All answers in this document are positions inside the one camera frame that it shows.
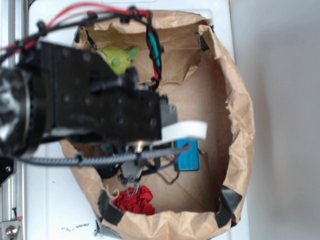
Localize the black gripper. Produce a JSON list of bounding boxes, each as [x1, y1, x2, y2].
[[96, 141, 175, 185]]

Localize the light blue cloth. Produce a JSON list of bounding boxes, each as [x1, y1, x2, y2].
[[101, 144, 114, 154]]

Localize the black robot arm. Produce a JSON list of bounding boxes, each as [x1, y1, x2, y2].
[[0, 42, 178, 179]]

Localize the red crumpled paper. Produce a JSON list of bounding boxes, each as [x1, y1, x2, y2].
[[113, 186, 156, 216]]

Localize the blue wooden block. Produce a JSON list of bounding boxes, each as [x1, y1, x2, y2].
[[175, 139, 200, 171]]

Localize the green plush toy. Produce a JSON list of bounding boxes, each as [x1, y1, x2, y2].
[[97, 46, 140, 75]]

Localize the brown paper bag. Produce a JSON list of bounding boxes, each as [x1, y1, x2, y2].
[[71, 10, 256, 240]]

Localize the grey braided cable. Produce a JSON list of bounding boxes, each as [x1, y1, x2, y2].
[[18, 143, 192, 168]]

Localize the white flat ribbon cable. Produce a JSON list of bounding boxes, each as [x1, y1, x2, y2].
[[149, 120, 208, 148]]

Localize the black metal bracket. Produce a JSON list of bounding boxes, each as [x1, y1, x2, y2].
[[0, 156, 17, 187]]

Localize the aluminium frame rail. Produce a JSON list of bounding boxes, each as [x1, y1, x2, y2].
[[0, 0, 29, 240]]

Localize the red black wire bundle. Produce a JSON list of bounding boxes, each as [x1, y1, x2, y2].
[[0, 1, 166, 87]]

